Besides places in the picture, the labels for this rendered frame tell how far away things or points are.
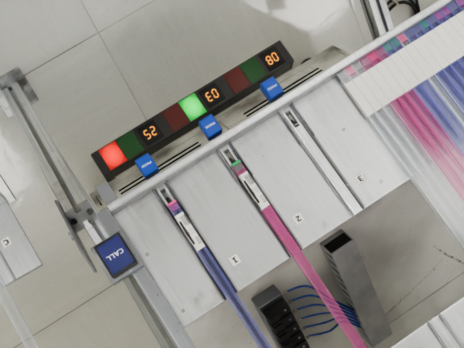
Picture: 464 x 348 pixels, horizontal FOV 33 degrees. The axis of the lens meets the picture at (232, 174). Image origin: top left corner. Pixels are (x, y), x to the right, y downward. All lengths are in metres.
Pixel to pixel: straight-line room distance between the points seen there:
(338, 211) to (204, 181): 0.20
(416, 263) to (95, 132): 0.79
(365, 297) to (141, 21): 0.80
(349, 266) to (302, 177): 0.34
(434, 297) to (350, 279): 0.27
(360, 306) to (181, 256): 0.50
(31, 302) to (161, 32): 0.74
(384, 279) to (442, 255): 0.14
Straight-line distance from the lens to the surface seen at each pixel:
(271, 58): 1.22
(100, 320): 2.13
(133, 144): 1.18
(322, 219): 1.14
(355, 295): 1.50
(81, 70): 1.83
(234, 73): 1.21
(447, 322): 1.16
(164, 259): 1.13
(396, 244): 1.56
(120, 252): 1.09
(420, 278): 1.64
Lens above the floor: 1.71
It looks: 56 degrees down
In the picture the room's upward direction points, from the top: 134 degrees clockwise
